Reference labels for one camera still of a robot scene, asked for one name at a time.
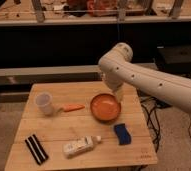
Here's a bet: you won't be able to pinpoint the translucent white ceramic cup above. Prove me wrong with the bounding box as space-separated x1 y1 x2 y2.
35 92 54 116

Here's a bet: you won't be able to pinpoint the black box on right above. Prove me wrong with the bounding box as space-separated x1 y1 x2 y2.
155 45 191 74

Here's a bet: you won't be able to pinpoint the black cables on floor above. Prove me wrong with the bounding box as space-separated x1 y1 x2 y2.
140 96 162 153

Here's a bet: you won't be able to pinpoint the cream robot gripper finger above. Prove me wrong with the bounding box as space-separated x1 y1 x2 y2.
113 86 123 102

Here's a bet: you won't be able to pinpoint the orange carrot toy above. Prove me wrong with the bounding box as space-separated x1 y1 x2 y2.
57 104 85 112

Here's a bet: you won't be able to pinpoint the blue sponge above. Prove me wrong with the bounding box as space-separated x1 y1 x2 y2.
114 123 131 145

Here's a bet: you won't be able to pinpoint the black white striped block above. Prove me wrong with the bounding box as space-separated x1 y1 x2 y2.
25 134 49 165

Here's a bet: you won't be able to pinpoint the white plastic bottle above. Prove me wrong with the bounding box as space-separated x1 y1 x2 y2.
63 136 102 158

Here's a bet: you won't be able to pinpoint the wooden folding table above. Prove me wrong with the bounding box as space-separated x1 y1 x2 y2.
5 82 157 171

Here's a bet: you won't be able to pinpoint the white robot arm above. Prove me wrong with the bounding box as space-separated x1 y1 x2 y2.
98 42 191 114

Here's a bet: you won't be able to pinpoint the orange round bowl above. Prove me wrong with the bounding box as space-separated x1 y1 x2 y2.
90 93 121 122

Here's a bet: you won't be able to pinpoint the long workbench shelf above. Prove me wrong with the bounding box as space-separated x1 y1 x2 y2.
0 0 191 26

